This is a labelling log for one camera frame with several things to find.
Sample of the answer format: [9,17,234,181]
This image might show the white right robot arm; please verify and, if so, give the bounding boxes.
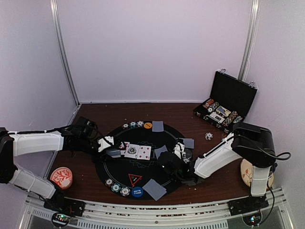
[157,122,276,211]

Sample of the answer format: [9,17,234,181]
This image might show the green chip row in case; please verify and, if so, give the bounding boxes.
[207,102,219,113]

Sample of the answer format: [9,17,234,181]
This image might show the card dealt to dealer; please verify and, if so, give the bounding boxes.
[183,138,194,149]

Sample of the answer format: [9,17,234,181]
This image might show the right chip rows in case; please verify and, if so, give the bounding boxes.
[222,111,243,127]

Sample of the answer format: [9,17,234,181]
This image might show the round wooden coaster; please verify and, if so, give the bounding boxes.
[240,159,274,195]

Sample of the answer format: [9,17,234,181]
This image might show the red chip row in case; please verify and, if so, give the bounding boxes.
[203,99,214,109]

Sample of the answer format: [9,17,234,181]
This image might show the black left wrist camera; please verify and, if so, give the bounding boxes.
[75,116,98,139]

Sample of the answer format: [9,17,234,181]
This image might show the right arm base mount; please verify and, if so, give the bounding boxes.
[227,195,269,227]

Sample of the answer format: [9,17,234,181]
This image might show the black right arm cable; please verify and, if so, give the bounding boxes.
[238,133,292,226]

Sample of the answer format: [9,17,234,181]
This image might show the round black poker mat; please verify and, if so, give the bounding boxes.
[95,125,184,200]

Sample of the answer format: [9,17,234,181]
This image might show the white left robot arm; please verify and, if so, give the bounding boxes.
[0,125,126,212]

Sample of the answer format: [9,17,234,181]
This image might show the ace of spades card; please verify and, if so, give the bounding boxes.
[124,144,140,159]

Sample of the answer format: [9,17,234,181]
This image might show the red triangular all-in marker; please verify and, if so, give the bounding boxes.
[128,174,142,187]

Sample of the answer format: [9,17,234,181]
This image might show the red white patterned cup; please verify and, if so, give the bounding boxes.
[50,167,73,190]

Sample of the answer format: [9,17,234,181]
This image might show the aluminium frame post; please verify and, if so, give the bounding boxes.
[238,0,260,81]
[50,0,80,106]

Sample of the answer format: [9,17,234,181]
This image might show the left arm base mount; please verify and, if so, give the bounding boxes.
[39,189,85,229]

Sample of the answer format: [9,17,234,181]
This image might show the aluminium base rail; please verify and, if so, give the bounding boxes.
[22,187,294,229]

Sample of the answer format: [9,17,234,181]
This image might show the aluminium frame post left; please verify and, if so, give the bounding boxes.
[50,0,80,106]

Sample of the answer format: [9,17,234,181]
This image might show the card dealt to small blind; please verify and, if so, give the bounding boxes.
[142,179,167,201]

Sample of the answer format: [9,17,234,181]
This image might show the blue patterned card deck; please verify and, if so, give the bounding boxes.
[106,149,121,158]

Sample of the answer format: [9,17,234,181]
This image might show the card dealt to big blind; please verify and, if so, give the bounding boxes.
[152,121,164,133]

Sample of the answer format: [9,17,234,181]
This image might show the black poker chip case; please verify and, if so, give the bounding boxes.
[193,71,257,134]

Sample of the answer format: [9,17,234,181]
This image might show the nine of hearts card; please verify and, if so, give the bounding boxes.
[120,142,130,155]

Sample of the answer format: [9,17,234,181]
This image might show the yellow big blind button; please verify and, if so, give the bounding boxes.
[143,122,153,129]

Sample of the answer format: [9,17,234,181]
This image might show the blue white chip stack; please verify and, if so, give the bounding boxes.
[204,132,214,141]

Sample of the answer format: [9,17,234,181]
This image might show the blue small blind button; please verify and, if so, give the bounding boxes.
[131,187,143,198]

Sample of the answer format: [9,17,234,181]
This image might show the aluminium frame post right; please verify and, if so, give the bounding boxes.
[238,0,260,81]

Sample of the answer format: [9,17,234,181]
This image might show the card deck in case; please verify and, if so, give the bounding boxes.
[209,105,231,124]

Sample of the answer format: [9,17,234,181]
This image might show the diamonds face-up card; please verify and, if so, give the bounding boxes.
[137,146,152,160]

